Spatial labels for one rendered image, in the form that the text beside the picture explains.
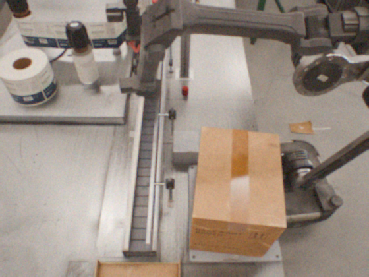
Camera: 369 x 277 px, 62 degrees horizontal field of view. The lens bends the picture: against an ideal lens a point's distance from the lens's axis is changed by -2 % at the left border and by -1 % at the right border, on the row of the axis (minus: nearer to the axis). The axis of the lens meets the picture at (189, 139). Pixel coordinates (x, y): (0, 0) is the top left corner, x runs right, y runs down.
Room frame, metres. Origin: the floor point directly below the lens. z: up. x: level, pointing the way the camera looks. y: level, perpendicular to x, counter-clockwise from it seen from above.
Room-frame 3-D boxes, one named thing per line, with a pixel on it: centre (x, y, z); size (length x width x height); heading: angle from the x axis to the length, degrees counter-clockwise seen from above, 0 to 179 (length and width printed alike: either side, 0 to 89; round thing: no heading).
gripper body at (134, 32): (1.09, 0.25, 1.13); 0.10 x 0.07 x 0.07; 4
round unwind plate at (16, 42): (1.25, 0.79, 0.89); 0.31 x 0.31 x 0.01
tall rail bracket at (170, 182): (0.49, 0.08, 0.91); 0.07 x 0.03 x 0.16; 93
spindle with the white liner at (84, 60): (1.02, 0.46, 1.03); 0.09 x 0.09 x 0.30
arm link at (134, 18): (1.09, 0.25, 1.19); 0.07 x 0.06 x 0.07; 99
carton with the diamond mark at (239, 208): (0.45, -0.15, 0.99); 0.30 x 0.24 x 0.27; 177
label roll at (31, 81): (0.96, 0.70, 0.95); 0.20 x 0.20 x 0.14
